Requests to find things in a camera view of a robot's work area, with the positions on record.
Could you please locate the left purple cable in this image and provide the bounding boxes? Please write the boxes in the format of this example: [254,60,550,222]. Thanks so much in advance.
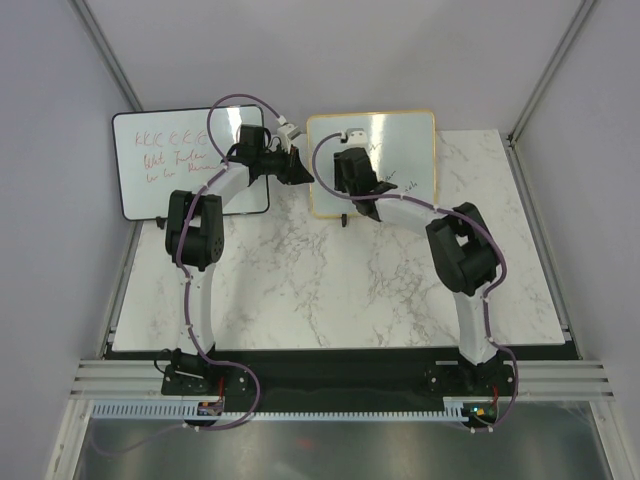
[89,93,289,457]

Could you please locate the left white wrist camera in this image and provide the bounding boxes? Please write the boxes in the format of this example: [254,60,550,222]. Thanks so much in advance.
[276,116,301,151]

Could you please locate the white slotted cable duct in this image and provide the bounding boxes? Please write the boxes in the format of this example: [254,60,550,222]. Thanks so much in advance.
[91,398,478,422]

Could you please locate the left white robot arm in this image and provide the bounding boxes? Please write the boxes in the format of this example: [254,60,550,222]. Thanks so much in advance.
[165,123,313,358]

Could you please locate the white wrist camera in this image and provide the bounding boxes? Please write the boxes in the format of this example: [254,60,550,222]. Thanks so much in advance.
[340,128,368,148]
[276,116,301,151]

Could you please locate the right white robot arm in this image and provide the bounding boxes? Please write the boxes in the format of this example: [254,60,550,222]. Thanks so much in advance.
[328,147,504,394]

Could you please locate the black framed whiteboard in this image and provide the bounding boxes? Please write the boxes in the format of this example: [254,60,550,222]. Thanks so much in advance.
[112,105,263,221]

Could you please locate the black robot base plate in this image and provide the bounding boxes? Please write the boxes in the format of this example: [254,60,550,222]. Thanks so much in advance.
[159,348,519,429]

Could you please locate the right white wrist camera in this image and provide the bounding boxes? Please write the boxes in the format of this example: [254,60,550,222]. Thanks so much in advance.
[340,128,368,148]

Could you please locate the aluminium rail frame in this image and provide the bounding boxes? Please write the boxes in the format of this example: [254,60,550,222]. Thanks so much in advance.
[47,344,621,480]

